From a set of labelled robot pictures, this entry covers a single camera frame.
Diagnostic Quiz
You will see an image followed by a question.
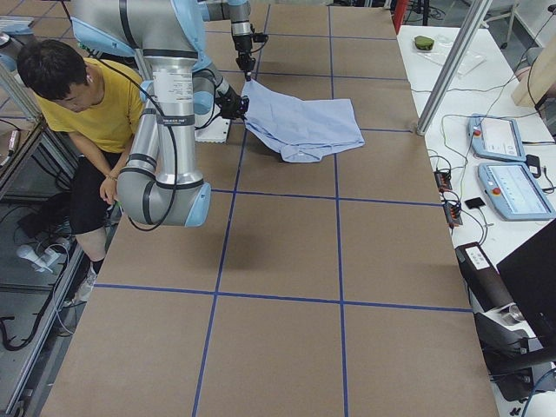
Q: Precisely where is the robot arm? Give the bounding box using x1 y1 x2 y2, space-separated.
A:
197 0 268 81
71 1 255 231

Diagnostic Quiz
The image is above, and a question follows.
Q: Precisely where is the light blue striped shirt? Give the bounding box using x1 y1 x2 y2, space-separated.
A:
242 80 365 163

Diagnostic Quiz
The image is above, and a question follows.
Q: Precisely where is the lower blue teach pendant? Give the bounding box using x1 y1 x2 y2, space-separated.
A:
477 162 555 221

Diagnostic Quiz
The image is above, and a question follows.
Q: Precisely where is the person in yellow shirt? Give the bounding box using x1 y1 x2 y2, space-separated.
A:
17 39 143 303

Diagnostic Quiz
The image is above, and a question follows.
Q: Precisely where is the black phone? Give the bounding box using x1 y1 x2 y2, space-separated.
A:
464 197 486 209

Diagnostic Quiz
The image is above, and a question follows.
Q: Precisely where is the black monitor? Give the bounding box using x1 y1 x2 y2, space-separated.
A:
497 222 555 347

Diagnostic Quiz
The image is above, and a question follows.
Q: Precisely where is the upper blue teach pendant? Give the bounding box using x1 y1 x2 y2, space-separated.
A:
468 114 526 162

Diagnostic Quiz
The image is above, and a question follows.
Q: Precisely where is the green cloth pouch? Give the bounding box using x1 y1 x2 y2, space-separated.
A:
414 36 435 51

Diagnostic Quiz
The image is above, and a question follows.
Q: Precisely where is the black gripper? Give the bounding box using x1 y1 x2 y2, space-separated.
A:
215 89 249 120
232 32 268 82

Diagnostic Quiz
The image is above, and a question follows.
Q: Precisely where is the blue teach pendant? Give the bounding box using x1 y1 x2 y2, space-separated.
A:
468 114 526 162
477 162 555 221

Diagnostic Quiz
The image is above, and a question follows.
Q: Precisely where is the aluminium frame post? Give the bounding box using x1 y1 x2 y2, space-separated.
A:
415 0 493 136

